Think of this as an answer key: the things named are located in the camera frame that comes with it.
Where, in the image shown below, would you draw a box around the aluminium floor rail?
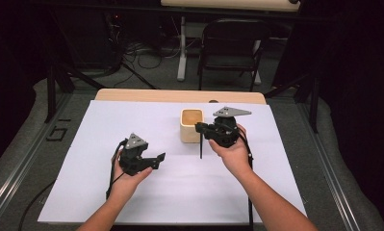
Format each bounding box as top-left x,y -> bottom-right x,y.
295,101 -> 363,231
0,92 -> 72,223

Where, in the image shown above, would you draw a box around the black folding chair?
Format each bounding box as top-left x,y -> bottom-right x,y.
197,17 -> 272,93

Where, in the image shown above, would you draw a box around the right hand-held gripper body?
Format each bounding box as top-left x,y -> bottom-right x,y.
205,106 -> 252,149

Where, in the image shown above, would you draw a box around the white desk leg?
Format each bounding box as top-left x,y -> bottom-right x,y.
252,39 -> 262,86
176,15 -> 188,82

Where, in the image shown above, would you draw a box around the black metal stand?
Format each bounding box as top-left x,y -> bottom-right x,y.
44,62 -> 108,124
265,73 -> 320,134

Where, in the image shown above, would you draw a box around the person's left hand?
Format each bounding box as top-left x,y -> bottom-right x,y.
111,148 -> 154,200

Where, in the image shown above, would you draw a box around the hand-held gripper black cable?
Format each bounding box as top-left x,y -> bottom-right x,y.
17,138 -> 130,231
238,129 -> 255,231

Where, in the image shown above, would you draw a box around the tangle of floor cables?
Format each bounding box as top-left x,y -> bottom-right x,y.
114,38 -> 183,89

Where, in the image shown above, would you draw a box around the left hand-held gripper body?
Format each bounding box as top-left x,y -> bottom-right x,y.
117,132 -> 159,177

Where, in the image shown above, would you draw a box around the person's right hand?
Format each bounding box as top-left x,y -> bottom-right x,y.
208,124 -> 253,181

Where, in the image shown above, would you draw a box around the square wooden pen holder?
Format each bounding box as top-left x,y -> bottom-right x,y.
179,108 -> 205,144

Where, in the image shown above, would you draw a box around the light wooden table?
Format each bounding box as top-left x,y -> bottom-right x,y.
94,89 -> 267,105

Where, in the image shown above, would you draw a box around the white board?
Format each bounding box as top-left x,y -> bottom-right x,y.
38,99 -> 309,224

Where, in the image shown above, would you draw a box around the beige desk top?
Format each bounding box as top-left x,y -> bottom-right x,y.
160,0 -> 301,13

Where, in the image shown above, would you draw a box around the right hand-held gripper black cable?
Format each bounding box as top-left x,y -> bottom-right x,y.
238,129 -> 255,231

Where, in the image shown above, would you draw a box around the left hand-held gripper black cable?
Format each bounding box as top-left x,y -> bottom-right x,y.
17,138 -> 130,231

